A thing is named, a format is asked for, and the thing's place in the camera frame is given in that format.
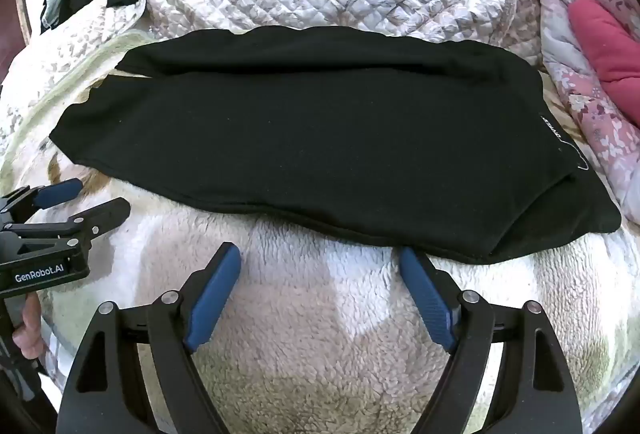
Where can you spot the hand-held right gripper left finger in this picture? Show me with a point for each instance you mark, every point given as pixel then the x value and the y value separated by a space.
pixel 212 299

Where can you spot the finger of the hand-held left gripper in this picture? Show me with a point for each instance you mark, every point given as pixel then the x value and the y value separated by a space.
pixel 100 214
pixel 60 192

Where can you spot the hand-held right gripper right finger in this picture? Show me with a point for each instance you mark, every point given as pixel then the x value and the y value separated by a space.
pixel 427 299

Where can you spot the black pants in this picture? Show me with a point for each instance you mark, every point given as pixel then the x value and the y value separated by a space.
pixel 320 139

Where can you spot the person's left hand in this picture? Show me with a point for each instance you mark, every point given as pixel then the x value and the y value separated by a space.
pixel 27 334

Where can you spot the white floral fleece blanket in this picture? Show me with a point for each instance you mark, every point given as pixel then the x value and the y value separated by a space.
pixel 300 314

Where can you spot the pink floral quilt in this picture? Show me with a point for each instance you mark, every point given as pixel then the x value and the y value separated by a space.
pixel 595 124

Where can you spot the pink cushion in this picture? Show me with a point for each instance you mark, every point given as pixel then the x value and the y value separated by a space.
pixel 605 49

